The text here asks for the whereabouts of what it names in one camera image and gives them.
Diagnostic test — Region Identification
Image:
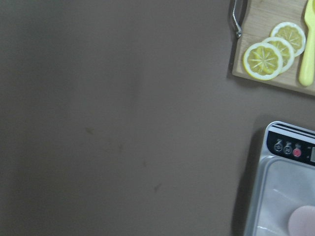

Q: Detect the pink plastic cup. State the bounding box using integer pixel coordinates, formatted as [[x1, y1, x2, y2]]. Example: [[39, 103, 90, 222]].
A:
[[288, 206, 315, 236]]

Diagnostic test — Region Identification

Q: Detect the silver digital kitchen scale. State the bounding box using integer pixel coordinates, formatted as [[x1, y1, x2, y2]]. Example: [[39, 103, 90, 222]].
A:
[[243, 121, 315, 236]]

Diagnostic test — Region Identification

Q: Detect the wooden cutting board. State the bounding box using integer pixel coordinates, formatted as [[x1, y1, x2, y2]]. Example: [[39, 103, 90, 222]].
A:
[[228, 0, 315, 96]]

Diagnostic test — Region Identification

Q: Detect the middle lemon slice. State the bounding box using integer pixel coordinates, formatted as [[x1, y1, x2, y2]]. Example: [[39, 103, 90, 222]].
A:
[[262, 36, 295, 74]]

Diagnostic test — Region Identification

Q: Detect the yellow plastic knife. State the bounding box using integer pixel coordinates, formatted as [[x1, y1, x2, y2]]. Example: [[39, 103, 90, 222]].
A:
[[299, 0, 315, 87]]

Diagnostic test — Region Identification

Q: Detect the lemon slice near handle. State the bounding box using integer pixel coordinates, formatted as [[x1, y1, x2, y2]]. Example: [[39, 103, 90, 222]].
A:
[[243, 42, 283, 81]]

